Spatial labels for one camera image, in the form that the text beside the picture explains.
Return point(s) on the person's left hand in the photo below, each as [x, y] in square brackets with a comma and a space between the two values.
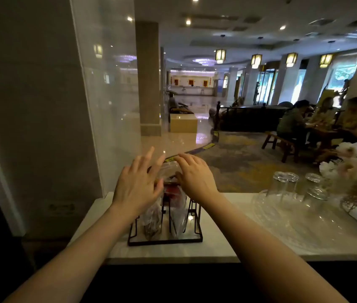
[134, 192]

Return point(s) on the person's right hand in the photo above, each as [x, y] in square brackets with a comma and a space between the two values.
[197, 179]

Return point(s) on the person's right thumb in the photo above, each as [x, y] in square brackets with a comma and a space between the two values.
[180, 179]

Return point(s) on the person's left thumb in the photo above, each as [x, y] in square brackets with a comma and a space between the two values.
[159, 189]

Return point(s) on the person's left middle finger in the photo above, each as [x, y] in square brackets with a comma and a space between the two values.
[148, 159]

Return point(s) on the person's left little finger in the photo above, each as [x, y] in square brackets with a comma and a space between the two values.
[124, 175]

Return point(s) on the clear bag with red contents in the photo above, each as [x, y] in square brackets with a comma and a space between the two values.
[175, 205]

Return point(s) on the person's right forearm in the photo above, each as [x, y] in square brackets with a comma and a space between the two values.
[260, 252]

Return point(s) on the person's left forearm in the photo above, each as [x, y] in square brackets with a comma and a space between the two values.
[80, 258]

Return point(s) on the clear bag with dark contents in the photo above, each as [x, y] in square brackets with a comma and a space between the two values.
[151, 219]

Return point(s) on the yellow black floor strip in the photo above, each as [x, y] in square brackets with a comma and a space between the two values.
[194, 151]

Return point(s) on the beige stone block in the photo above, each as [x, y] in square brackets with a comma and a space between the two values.
[183, 123]

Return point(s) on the square stone column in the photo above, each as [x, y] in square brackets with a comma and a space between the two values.
[148, 78]

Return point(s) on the reception counter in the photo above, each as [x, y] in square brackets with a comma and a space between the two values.
[192, 90]

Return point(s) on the dark lounge partition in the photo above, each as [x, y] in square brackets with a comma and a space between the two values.
[251, 118]

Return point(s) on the tall clear drinking glass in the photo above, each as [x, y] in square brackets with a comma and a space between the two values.
[293, 182]
[278, 186]

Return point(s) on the wooden bench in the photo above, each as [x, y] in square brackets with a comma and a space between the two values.
[281, 143]

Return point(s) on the round ceiling chandelier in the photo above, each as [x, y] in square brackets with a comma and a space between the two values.
[204, 61]

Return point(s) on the clear glass tray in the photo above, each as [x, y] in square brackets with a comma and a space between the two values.
[292, 224]

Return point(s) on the hanging lantern lamp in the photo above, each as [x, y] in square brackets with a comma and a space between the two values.
[325, 61]
[291, 59]
[256, 61]
[220, 56]

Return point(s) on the glass revolving door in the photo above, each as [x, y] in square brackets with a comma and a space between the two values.
[266, 86]

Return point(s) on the short clear drinking glass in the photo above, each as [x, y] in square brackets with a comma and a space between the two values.
[313, 181]
[315, 198]

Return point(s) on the wooden dining table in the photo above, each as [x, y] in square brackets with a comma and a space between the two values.
[325, 135]

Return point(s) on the white and pink flower bouquet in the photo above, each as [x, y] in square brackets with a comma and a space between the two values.
[352, 167]

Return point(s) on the dark wooden post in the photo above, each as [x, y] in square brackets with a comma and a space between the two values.
[218, 121]

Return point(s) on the wall power socket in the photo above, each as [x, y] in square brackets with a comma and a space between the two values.
[61, 207]

